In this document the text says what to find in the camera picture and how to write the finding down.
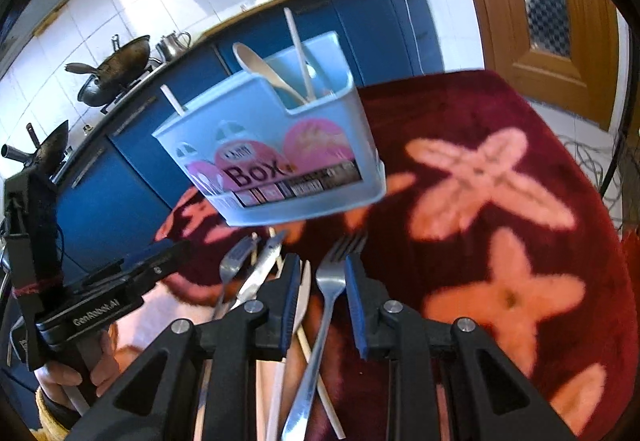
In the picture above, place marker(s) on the light blue utensil box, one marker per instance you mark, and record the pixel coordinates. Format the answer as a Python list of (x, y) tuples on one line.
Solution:
[(280, 141)]

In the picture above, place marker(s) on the wooden door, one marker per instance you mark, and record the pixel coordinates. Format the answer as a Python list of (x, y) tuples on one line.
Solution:
[(505, 6)]

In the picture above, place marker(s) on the wooden chopstick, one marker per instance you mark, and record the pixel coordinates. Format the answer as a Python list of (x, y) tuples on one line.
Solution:
[(327, 401), (254, 248)]

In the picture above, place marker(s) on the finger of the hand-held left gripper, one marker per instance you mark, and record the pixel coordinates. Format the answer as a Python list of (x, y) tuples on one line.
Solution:
[(160, 263)]

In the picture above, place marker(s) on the long white chopstick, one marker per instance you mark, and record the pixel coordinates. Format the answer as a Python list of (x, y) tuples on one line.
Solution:
[(299, 51)]

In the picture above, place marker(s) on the black wok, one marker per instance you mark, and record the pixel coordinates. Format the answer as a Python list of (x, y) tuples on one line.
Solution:
[(47, 148), (117, 66)]

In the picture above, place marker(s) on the blue kitchen cabinets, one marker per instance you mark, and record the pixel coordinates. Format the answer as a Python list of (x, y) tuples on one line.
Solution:
[(150, 171)]

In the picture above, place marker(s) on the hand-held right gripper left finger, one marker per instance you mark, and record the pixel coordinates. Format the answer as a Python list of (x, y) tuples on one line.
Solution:
[(291, 306)]

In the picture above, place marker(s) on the short white chopstick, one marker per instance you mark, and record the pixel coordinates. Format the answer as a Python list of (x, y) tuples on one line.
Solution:
[(172, 100)]

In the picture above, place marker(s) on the red floral blanket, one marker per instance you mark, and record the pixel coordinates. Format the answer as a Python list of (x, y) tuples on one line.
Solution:
[(480, 221)]

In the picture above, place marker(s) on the metal table knife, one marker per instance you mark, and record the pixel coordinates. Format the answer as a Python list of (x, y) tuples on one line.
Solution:
[(262, 266)]

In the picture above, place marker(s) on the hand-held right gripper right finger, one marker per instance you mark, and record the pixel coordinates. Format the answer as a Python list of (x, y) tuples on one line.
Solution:
[(356, 306)]

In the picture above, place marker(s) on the person's left hand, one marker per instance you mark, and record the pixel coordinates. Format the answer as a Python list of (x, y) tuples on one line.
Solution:
[(60, 383)]

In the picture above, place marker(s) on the white plastic utensil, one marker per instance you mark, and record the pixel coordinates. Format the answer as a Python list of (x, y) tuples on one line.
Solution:
[(304, 286)]

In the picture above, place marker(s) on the metal fork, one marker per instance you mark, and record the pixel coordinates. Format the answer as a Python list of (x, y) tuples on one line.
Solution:
[(325, 291), (234, 258)]

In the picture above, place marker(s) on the gas stove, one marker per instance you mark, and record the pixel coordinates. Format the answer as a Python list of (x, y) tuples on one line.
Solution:
[(135, 88)]

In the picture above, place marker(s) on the metal kettle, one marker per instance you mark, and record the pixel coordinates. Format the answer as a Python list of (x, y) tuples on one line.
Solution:
[(172, 46)]

